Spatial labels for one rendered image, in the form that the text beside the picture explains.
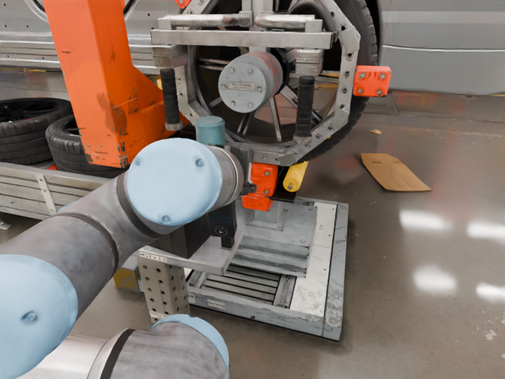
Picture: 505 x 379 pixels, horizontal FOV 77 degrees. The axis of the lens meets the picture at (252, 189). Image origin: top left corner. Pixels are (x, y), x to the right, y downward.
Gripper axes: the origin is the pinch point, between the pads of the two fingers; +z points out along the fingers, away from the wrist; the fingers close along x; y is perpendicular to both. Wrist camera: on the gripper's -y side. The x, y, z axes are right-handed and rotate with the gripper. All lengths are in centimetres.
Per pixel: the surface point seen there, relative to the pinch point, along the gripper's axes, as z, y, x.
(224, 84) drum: 13.2, 23.9, 10.1
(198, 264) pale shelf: 10.8, -22.7, 11.5
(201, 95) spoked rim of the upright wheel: 39, 26, 26
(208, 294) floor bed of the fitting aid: 47, -46, 18
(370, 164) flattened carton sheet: 184, 14, -57
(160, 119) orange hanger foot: 59, 19, 50
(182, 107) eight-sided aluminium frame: 32.2, 20.4, 29.2
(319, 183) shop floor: 153, -4, -21
